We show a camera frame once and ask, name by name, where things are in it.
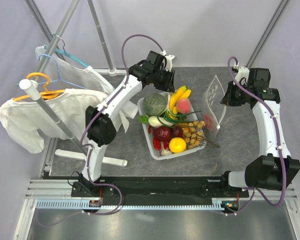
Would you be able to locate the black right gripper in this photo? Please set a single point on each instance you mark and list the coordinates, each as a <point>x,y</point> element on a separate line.
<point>228,99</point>

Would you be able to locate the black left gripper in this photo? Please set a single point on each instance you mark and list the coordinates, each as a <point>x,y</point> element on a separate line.
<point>169,86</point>

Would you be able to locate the yellow banana bunch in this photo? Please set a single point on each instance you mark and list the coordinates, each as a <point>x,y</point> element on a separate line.
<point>182,93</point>

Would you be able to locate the clear polka dot zip bag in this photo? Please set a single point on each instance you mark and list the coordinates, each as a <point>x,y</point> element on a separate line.
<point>211,104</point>

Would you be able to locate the red chili pepper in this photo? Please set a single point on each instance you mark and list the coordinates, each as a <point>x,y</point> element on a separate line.
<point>209,123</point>

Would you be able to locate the green scallion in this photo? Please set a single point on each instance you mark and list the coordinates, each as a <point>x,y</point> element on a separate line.
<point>181,118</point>

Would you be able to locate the white radish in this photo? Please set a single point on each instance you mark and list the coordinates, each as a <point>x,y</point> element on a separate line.
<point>153,121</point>

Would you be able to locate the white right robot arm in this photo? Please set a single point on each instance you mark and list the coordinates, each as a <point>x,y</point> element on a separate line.
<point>274,165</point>

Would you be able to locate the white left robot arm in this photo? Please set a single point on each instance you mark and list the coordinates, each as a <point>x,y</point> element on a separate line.
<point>156,69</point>

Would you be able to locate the green cantaloupe melon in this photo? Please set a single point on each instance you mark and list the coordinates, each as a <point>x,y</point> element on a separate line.
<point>154,104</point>

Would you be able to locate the pink peach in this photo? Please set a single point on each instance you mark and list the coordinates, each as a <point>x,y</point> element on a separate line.
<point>183,106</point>

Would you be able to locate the dark red beet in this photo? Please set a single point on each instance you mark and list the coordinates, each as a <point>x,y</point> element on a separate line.
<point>177,132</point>

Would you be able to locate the brown longan bunch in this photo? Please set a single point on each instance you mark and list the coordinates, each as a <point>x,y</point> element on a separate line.
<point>194,136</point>

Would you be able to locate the orange fruit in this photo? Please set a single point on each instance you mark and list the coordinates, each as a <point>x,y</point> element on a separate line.
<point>177,145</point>

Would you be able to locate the white garlic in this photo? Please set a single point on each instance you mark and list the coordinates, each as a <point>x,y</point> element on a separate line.
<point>165,151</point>

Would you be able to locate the teal hanger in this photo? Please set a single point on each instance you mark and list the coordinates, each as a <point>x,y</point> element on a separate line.
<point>74,58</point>

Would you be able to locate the white shirt on blue hanger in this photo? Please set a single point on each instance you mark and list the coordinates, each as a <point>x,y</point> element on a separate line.
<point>129,110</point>

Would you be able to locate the light blue hanger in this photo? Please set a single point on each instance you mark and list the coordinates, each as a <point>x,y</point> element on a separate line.
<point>61,71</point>

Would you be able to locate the orange hanger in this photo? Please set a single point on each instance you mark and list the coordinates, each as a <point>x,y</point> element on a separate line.
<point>31,88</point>

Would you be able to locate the white shirt on orange hanger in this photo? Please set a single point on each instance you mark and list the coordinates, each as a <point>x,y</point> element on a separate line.
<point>23,120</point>

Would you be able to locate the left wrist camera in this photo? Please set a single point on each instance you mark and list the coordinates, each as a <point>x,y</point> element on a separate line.
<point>168,61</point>

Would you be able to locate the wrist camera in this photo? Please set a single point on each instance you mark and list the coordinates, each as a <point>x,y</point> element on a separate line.
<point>241,74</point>
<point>168,61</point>

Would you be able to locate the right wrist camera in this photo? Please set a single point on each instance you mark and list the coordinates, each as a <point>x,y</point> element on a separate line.
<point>241,74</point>

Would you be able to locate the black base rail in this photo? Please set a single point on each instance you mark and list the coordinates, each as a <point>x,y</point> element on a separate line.
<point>119,190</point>

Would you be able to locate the white cable tray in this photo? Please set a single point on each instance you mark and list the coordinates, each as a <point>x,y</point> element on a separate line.
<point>78,204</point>

